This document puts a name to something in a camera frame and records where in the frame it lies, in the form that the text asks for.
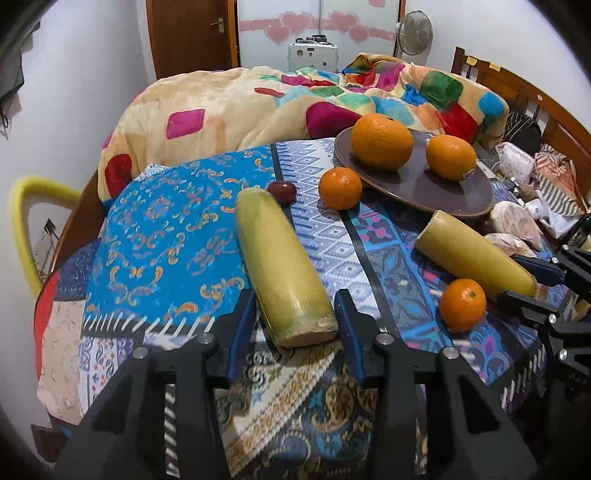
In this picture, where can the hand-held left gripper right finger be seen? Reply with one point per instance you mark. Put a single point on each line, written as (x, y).
(349, 328)

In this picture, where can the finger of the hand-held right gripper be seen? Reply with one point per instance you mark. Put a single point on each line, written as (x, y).
(524, 304)
(538, 268)

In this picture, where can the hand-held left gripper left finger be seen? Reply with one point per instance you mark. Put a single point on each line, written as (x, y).
(241, 328)

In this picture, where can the short sugarcane piece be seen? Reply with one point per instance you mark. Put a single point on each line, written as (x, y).
(466, 254)

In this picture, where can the long sugarcane piece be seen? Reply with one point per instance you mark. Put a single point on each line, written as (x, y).
(281, 267)

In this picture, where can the brown round plate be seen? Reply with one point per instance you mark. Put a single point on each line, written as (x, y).
(415, 190)

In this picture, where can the pink plastic bag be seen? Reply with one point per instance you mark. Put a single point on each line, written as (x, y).
(515, 221)

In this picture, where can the small orange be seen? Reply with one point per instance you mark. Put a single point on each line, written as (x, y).
(340, 188)
(462, 305)

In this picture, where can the striped cloth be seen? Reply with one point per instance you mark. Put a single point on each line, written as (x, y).
(558, 180)

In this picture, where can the white pink patterned bag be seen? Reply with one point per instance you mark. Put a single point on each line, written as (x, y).
(515, 161)

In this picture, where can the black bag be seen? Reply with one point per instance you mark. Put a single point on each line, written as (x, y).
(521, 131)

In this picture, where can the dark red jujube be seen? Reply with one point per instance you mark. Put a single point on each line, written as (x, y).
(281, 192)

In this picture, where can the orange with sticker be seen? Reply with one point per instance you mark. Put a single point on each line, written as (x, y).
(450, 156)

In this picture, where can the wooden headboard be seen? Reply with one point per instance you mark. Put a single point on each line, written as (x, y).
(521, 87)

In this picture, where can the large orange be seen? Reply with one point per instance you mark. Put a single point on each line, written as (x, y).
(382, 142)

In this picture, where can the colourful checked blanket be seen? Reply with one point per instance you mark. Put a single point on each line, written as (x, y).
(221, 110)

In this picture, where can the yellow chair back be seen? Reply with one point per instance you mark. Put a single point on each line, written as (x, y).
(18, 221)

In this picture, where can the standing fan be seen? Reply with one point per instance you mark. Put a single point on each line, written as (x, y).
(414, 32)

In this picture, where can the white appliance with knobs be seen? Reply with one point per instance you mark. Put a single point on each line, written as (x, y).
(313, 57)

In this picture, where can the brown wooden door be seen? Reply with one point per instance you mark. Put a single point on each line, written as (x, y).
(189, 37)

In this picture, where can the wardrobe door with pink hearts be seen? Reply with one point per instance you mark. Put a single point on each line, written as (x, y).
(318, 18)

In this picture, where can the dark hanging clothing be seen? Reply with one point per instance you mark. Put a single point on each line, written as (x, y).
(10, 78)

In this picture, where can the wooden bed frame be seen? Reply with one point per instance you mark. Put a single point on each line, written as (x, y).
(76, 226)

